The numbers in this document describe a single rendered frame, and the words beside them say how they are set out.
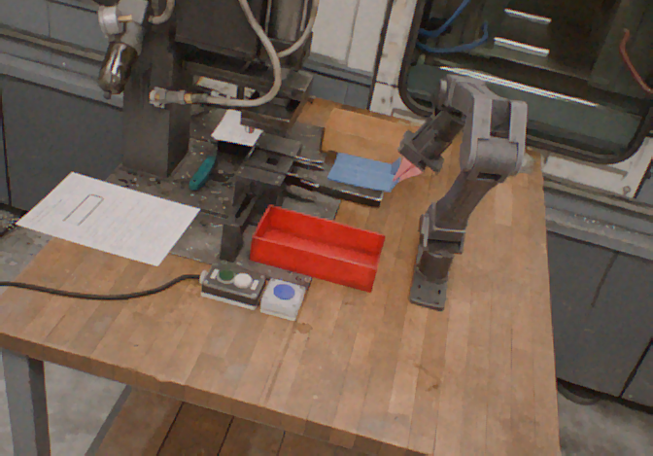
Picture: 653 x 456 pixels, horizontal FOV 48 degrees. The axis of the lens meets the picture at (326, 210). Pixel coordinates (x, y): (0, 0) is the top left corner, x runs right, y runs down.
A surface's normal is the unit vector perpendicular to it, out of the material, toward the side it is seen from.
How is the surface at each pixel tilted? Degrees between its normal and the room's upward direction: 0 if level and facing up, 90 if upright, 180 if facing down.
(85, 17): 90
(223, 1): 90
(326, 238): 90
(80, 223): 1
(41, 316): 0
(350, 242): 90
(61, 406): 0
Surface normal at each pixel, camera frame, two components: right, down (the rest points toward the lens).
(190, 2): -0.21, 0.53
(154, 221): 0.15, -0.82
